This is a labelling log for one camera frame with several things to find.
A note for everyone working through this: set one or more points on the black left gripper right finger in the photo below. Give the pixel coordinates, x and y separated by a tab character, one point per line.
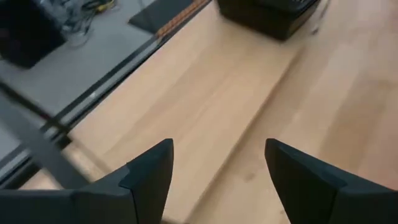
326	202

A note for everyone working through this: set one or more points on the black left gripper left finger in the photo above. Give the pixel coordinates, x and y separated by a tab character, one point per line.
93	205

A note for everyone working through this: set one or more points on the black plastic basket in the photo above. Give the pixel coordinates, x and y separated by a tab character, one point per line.
264	21

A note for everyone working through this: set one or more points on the black computer box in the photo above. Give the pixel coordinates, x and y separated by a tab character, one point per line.
25	37

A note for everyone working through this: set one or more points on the black hazard-striped floor mat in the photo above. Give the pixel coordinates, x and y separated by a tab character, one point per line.
155	15

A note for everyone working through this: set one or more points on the black metal rig frame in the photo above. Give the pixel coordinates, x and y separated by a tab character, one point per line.
105	79

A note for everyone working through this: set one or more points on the wooden shelf with black frame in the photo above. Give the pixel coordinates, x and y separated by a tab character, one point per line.
186	109

